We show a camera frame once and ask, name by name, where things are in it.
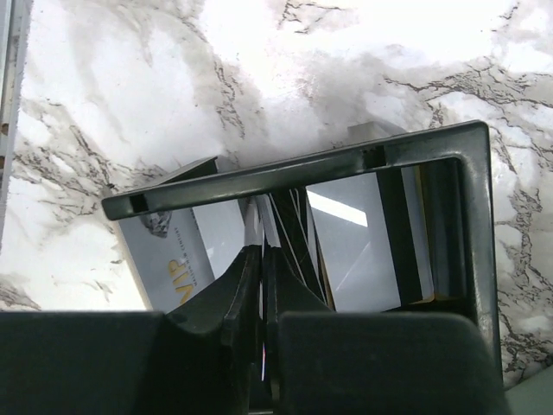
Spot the side aluminium rail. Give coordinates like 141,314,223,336
0,0,35,208

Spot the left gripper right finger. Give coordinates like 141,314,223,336
263,247,505,414

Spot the black card box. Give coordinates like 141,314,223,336
102,122,502,399

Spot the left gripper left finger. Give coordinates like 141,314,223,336
1,245,261,414

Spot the white card black stripe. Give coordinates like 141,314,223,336
306,168,434,312

